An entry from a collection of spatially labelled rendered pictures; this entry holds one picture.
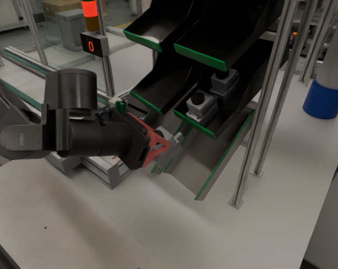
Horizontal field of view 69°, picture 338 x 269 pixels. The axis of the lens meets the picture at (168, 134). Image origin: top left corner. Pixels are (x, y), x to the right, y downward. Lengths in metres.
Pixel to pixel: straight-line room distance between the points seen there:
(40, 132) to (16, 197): 0.64
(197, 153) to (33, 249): 0.53
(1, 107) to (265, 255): 0.70
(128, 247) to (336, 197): 0.90
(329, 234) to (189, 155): 0.92
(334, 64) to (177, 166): 0.84
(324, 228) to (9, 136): 1.34
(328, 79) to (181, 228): 0.91
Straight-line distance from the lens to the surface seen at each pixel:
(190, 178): 0.71
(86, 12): 1.04
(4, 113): 0.40
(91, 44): 1.07
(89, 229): 0.82
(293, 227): 0.87
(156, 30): 0.62
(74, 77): 0.38
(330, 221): 1.40
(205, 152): 0.70
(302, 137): 1.22
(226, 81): 0.57
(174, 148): 0.51
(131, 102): 1.11
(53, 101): 0.39
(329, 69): 1.30
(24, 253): 0.85
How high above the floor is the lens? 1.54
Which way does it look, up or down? 39 degrees down
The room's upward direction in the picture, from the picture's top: straight up
